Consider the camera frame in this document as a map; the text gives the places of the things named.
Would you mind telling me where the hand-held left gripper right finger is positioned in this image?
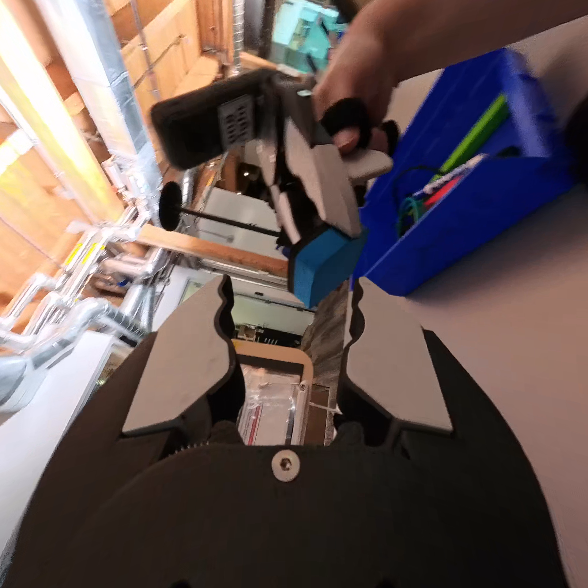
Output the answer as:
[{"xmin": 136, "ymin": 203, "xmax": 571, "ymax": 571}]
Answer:
[{"xmin": 336, "ymin": 277, "xmax": 454, "ymax": 435}]

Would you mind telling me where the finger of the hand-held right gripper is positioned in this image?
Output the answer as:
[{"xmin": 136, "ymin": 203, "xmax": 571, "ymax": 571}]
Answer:
[
  {"xmin": 255, "ymin": 139, "xmax": 305, "ymax": 250},
  {"xmin": 284, "ymin": 122, "xmax": 364, "ymax": 239}
]

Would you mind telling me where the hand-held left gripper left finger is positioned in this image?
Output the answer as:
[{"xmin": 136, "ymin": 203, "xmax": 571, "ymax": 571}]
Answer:
[{"xmin": 121, "ymin": 275, "xmax": 246, "ymax": 437}]

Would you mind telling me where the blue whiteboard eraser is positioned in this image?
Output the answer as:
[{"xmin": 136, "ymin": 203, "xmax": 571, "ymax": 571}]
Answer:
[{"xmin": 288, "ymin": 225, "xmax": 369, "ymax": 309}]

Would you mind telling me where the green cable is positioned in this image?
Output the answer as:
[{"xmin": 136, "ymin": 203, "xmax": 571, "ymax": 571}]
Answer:
[{"xmin": 397, "ymin": 193, "xmax": 432, "ymax": 235}]

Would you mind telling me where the red item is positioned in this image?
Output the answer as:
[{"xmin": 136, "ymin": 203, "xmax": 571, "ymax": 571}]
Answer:
[{"xmin": 425, "ymin": 177, "xmax": 462, "ymax": 207}]

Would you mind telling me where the blue white marker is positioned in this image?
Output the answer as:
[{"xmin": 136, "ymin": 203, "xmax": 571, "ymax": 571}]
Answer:
[{"xmin": 423, "ymin": 154, "xmax": 488, "ymax": 194}]

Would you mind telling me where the blue plastic bin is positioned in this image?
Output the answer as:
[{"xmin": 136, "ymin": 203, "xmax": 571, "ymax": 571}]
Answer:
[{"xmin": 351, "ymin": 48, "xmax": 577, "ymax": 297}]

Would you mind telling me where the person's right forearm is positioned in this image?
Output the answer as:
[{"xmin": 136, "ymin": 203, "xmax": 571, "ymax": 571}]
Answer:
[{"xmin": 381, "ymin": 0, "xmax": 588, "ymax": 88}]

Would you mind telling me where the person's right hand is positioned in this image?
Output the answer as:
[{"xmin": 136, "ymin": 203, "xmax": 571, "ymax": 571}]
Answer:
[{"xmin": 313, "ymin": 2, "xmax": 416, "ymax": 156}]

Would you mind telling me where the black framed instruction board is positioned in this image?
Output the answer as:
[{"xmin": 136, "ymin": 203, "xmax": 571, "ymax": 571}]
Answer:
[{"xmin": 232, "ymin": 340, "xmax": 343, "ymax": 446}]

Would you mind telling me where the bundle of silver pipes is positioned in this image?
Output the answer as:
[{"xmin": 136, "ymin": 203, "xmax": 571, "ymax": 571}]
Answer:
[{"xmin": 0, "ymin": 202, "xmax": 166, "ymax": 350}]

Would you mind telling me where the green bar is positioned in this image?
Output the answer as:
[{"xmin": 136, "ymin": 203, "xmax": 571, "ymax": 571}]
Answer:
[{"xmin": 440, "ymin": 94, "xmax": 510, "ymax": 172}]

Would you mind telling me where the person's dark clothing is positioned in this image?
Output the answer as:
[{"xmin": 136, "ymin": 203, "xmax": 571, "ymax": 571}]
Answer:
[{"xmin": 563, "ymin": 99, "xmax": 588, "ymax": 184}]

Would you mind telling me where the black cable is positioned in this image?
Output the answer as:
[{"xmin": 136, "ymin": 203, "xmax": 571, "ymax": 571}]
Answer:
[{"xmin": 395, "ymin": 164, "xmax": 442, "ymax": 203}]

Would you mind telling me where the wooden support post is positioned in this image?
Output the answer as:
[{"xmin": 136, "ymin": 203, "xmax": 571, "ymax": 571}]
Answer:
[{"xmin": 138, "ymin": 224, "xmax": 290, "ymax": 278}]

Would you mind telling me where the large silver ventilation duct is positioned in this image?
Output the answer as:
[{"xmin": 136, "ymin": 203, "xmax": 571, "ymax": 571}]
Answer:
[{"xmin": 46, "ymin": 0, "xmax": 159, "ymax": 184}]

